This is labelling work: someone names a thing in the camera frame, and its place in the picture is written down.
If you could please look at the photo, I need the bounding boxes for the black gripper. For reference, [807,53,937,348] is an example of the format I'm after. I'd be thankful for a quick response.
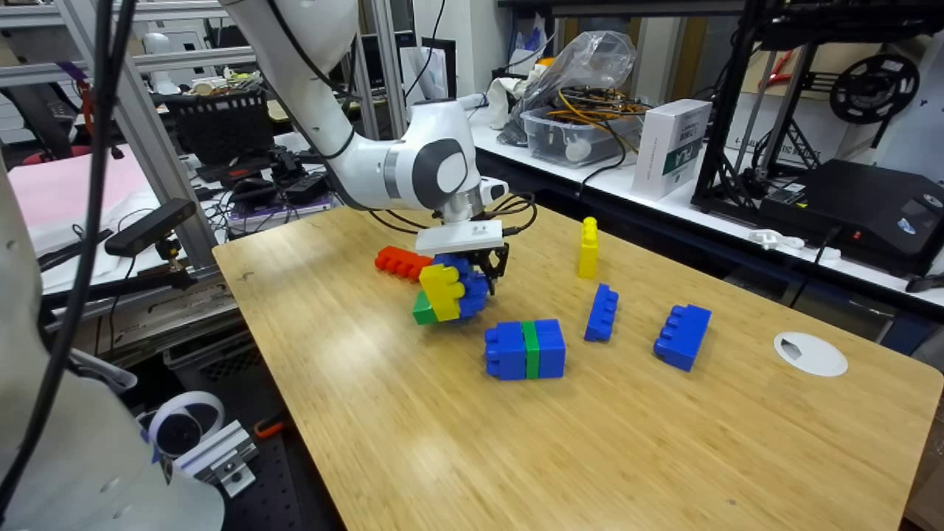
[469,240,514,304]

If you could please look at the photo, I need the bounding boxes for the multicolour toy block stack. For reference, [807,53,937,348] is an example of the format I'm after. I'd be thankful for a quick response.
[410,252,496,329]

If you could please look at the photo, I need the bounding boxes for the blue block stack green layer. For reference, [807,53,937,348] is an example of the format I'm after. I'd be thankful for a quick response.
[480,317,568,383]

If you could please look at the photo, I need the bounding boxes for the red toy block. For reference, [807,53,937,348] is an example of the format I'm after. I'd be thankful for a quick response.
[372,245,437,288]

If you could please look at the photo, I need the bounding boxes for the yellow toy block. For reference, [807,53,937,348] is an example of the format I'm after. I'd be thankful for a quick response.
[576,217,602,283]

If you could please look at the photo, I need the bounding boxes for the thin blue toy block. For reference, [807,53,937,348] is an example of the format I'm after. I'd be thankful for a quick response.
[580,282,623,345]

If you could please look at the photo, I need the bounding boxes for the clear plastic bin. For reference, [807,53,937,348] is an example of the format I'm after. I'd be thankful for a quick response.
[515,105,644,168]

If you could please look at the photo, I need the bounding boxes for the thick blue toy block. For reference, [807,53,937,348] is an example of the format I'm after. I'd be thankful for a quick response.
[652,302,714,375]

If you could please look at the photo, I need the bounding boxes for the white cardboard box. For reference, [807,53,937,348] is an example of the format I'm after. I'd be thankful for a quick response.
[632,97,714,201]

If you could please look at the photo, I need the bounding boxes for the white top workbench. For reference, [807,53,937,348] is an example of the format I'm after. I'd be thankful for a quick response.
[469,121,944,329]

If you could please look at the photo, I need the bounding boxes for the clear plastic bag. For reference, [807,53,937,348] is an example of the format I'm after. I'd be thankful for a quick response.
[503,27,644,127]

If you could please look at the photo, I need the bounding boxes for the white computer tower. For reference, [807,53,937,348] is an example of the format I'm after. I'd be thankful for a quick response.
[431,0,515,100]

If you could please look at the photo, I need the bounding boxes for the white table grommet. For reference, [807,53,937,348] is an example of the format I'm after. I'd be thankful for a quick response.
[770,332,853,381]

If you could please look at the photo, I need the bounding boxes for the white tape roll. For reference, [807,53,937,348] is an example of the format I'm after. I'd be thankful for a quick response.
[144,389,229,468]

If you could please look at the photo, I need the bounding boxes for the black flat device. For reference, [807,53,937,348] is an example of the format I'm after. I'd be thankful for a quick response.
[784,159,944,282]

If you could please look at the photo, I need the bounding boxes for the black filament spool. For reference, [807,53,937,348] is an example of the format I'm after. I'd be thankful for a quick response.
[826,53,922,127]

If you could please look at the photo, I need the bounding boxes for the pink board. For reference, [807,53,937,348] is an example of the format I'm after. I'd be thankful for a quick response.
[0,146,166,260]

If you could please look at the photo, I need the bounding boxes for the large white rounded cover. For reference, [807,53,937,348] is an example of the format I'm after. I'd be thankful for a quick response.
[0,146,229,531]

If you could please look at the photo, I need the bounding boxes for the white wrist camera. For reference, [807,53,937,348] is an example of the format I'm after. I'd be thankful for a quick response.
[412,220,508,260]

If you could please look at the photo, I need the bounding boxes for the yellow cable bundle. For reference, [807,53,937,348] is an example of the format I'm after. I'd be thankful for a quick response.
[549,90,632,127]

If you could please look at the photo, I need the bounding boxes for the black 3D printer frame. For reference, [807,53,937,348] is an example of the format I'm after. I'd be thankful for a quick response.
[691,0,944,217]

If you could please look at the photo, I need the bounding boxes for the black wire basket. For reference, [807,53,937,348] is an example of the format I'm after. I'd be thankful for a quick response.
[160,90,276,171]

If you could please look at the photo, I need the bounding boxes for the metal bracket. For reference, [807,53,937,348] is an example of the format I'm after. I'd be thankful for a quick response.
[172,419,260,499]

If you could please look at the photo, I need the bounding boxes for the black stereo camera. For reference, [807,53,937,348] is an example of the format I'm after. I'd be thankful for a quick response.
[101,199,201,260]

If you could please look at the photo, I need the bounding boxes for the aluminium extrusion frame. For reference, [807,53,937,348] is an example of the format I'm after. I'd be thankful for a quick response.
[52,0,223,276]

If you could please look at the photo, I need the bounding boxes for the thick black hanging cable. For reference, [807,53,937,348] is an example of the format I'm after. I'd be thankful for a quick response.
[0,0,141,515]

